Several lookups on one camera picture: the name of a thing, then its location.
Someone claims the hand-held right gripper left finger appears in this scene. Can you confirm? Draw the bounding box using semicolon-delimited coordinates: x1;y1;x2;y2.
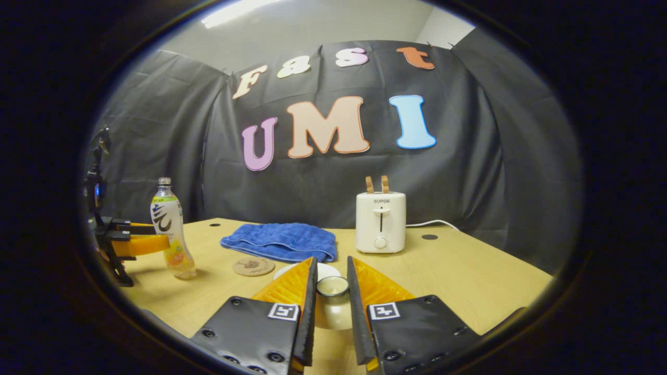
190;256;318;375

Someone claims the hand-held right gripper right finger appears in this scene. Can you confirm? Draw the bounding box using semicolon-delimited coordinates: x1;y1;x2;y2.
347;255;483;374

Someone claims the cream teacup lid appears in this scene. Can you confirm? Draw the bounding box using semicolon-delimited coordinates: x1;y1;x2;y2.
314;276;353;331

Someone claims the clear plastic water bottle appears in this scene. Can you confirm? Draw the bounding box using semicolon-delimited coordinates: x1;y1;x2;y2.
150;177;197;280

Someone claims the cream ceramic teacup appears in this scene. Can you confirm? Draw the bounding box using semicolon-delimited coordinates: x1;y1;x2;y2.
274;262;342;284

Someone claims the round wooden coaster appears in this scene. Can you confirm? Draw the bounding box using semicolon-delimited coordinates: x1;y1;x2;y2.
232;257;276;277

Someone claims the blue folded towel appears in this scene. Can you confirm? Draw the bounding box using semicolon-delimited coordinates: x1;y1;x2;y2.
220;223;338;263

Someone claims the white toaster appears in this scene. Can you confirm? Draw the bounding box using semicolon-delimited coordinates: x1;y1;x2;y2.
355;191;407;254

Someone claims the black backdrop cloth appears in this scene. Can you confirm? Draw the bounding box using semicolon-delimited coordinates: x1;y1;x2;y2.
86;26;583;277

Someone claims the white toaster cable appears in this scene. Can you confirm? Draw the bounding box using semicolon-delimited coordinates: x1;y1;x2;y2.
405;219;462;232

